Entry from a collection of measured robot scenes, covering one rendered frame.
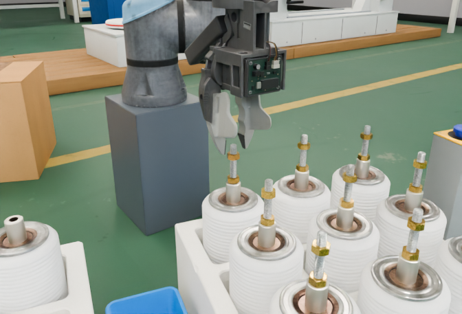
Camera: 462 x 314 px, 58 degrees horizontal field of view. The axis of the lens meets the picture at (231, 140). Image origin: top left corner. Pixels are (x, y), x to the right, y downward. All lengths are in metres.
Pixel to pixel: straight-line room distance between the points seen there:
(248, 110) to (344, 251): 0.23
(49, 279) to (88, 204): 0.59
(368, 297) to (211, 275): 0.22
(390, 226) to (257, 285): 0.22
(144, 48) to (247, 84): 0.45
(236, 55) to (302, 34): 2.78
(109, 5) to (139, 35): 3.97
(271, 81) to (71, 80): 1.87
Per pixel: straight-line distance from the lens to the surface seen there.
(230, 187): 0.63
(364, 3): 4.07
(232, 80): 0.52
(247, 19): 0.51
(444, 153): 0.81
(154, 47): 0.93
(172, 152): 0.96
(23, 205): 1.25
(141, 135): 0.91
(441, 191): 0.83
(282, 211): 0.67
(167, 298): 0.70
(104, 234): 1.06
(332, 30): 3.52
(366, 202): 0.73
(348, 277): 0.60
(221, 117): 0.56
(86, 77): 2.35
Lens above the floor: 0.57
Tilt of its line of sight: 22 degrees down
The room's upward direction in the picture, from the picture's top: straight up
